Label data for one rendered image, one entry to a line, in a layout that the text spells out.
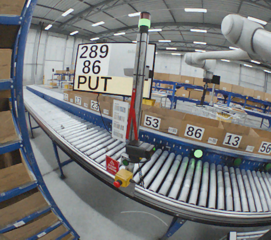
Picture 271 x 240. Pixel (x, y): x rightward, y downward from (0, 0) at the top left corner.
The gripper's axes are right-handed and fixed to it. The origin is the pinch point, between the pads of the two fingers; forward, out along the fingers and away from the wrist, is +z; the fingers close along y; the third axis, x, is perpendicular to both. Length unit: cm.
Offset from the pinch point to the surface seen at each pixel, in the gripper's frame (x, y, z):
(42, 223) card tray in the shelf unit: 43, -122, 66
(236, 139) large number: -41.1, -6.2, 21.2
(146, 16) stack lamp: 29, -66, -39
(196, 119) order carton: -0.4, 22.1, 23.0
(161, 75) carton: 197, 443, -12
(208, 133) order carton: -13.6, -6.6, 23.8
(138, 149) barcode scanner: 19, -73, 16
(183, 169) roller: -3, -33, 48
